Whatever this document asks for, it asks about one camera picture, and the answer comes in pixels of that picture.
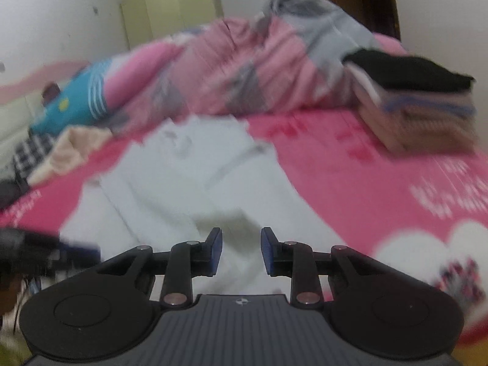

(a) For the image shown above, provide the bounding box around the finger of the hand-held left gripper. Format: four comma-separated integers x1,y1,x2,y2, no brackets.
0,228,102,274

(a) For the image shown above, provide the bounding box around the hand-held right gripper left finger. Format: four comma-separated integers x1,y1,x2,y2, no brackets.
97,228,224,307

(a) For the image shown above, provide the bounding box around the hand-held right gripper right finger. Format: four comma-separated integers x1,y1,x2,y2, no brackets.
260,228,386,307

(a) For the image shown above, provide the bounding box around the white shirt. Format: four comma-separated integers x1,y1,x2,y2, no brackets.
59,116,344,298

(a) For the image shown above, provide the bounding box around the stack of folded clothes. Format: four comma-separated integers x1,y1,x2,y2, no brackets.
349,65,475,117

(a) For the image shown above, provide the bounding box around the dark patterned cloth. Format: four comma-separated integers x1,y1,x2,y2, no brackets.
0,177,31,210

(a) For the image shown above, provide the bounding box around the black white checkered cloth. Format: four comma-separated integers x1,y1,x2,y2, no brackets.
13,135,58,184

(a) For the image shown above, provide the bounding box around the cream fleece cloth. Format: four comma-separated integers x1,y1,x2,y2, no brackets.
28,126,113,185

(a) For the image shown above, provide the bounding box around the pink floral bed sheet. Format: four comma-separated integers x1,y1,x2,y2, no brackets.
0,32,488,351

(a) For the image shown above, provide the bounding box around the teal pink plush blanket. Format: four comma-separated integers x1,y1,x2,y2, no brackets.
30,40,187,136

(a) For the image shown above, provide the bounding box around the pink grey floral quilt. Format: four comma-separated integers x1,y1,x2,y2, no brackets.
110,0,408,138

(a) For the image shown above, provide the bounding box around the folded tan garment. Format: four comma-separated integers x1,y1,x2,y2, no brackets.
366,122,479,155

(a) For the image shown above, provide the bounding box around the pale yellow wardrobe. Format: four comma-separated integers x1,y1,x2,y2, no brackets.
120,0,224,52

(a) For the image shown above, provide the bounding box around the wooden door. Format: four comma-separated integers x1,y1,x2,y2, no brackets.
303,0,403,42

